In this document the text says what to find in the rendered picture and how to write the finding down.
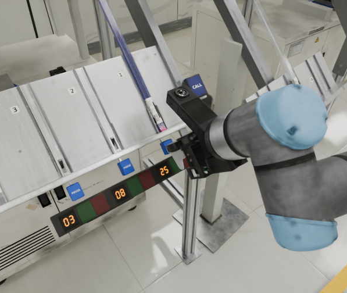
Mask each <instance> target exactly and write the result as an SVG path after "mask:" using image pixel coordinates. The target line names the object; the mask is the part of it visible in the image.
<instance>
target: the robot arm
mask: <svg viewBox="0 0 347 293"><path fill-rule="evenodd" d="M166 103H167V104H168V105H169V106H170V107H171V108H172V110H173V111H174V112H175V113H176V114H177V115H178V116H179V117H180V118H181V120H182V121H183V122H184V123H185V124H186V125H187V126H188V127H189V128H190V129H191V130H192V132H190V133H188V134H186V135H184V136H182V137H180V138H178V139H176V141H174V142H172V143H170V144H168V145H167V146H166V149H167V151H168V153H170V154H171V155H172V157H173V159H174V160H175V162H176V164H177V165H178V167H179V168H180V169H181V170H183V169H184V164H183V159H184V158H186V160H187V162H188V164H189V166H190V168H187V169H186V170H187V172H188V174H189V176H190V178H191V180H193V179H199V178H206V177H207V176H209V175H211V174H215V173H223V172H228V171H233V170H235V169H236V168H238V167H239V166H241V165H243V164H245V163H246V162H248V160H247V158H251V161H252V165H253V168H254V171H255V175H256V179H257V183H258V186H259V189H260V193H261V196H262V200H263V203H264V207H265V210H266V213H265V215H266V217H267V218H268V220H269V223H270V226H271V229H272V232H273V235H274V238H275V241H276V242H277V244H278V245H279V246H281V247H283V248H285V249H288V250H290V251H298V252H306V251H315V250H319V249H323V248H326V247H328V246H330V245H332V244H333V243H334V241H336V240H337V238H338V231H337V225H338V224H337V222H336V221H335V220H334V219H336V218H337V217H341V216H343V215H346V214H347V151H346V152H343V153H339V154H336V155H332V156H330V157H327V158H324V159H320V160H317V159H316V155H315V152H314V149H313V145H316V144H317V143H319V142H320V141H321V140H322V139H323V138H324V136H325V134H326V132H327V128H328V126H327V124H326V120H327V119H328V114H327V110H326V107H325V104H324V102H323V100H322V99H321V98H320V96H319V95H318V94H317V93H316V92H315V91H314V90H312V89H311V88H309V87H307V86H305V85H302V84H290V85H287V86H285V87H282V88H279V89H277V90H274V91H268V92H265V93H264V94H262V95H261V96H260V97H258V98H256V99H254V100H251V101H249V102H247V103H245V104H243V105H241V106H238V107H236V108H234V109H231V110H229V111H227V112H225V113H222V114H220V115H219V116H218V115H216V114H215V113H214V111H212V110H211V108H210V107H208V106H207V104H205V103H204V101H203V100H201V99H200V98H199V97H198V96H197V95H196V94H195V93H194V92H193V91H192V90H191V89H190V88H189V87H188V86H187V85H181V86H179V87H176V88H173V89H172V90H169V91H167V97H166ZM191 169H193V170H195V173H196V174H199V176H198V177H194V175H193V173H192V171H191ZM204 171H207V172H208V173H205V172H204Z"/></svg>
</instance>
